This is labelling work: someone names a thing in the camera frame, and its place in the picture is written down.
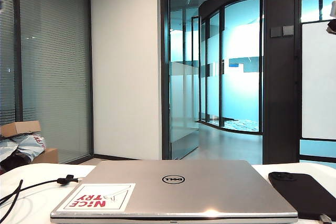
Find black smartphone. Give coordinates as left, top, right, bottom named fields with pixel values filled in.
left=267, top=171, right=336, bottom=221

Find black charging cable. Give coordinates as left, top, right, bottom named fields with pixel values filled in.
left=0, top=174, right=334, bottom=224

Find glass door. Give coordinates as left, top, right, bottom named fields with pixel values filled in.
left=167, top=15, right=202, bottom=159

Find silver Dell laptop with sticker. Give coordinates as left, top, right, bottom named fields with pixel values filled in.
left=49, top=159, right=299, bottom=224

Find window blinds partition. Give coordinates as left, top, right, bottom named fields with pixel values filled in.
left=0, top=0, right=92, bottom=164

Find large brown cardboard box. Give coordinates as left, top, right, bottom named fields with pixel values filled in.
left=30, top=147, right=59, bottom=165

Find small brown cardboard box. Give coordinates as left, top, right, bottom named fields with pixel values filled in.
left=0, top=120, right=42, bottom=138

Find black bundled item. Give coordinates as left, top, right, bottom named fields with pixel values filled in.
left=0, top=149, right=35, bottom=175

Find grey plastic mailing bag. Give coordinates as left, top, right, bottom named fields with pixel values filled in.
left=0, top=132, right=47, bottom=162

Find dark wall light switch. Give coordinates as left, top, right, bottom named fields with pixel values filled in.
left=270, top=26, right=283, bottom=38
left=282, top=25, right=295, bottom=37

